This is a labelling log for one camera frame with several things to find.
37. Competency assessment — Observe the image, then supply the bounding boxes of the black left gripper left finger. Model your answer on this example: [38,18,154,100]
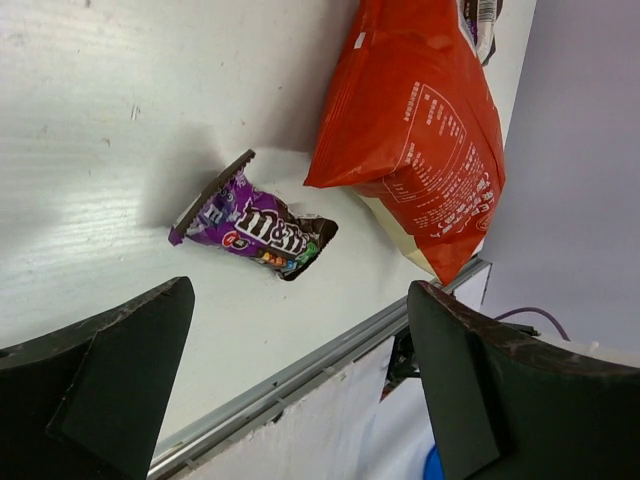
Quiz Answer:
[1,277,195,479]

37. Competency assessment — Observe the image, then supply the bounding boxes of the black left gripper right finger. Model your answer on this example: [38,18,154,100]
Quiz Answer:
[407,281,639,479]

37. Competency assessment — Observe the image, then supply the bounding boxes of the purple M&M's packet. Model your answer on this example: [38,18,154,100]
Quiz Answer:
[168,149,338,281]

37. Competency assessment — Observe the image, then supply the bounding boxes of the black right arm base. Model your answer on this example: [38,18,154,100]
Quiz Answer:
[380,327,420,400]

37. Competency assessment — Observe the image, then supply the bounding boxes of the large red chips bag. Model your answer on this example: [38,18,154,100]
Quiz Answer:
[305,0,506,285]

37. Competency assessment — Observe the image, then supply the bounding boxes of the white front cover board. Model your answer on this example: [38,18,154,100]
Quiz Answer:
[184,269,494,480]

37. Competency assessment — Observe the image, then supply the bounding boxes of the brown chocolate snack packet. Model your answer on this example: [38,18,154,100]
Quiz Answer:
[458,0,504,67]

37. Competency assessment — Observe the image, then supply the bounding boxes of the aluminium front table rail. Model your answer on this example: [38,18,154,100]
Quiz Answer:
[147,257,494,480]

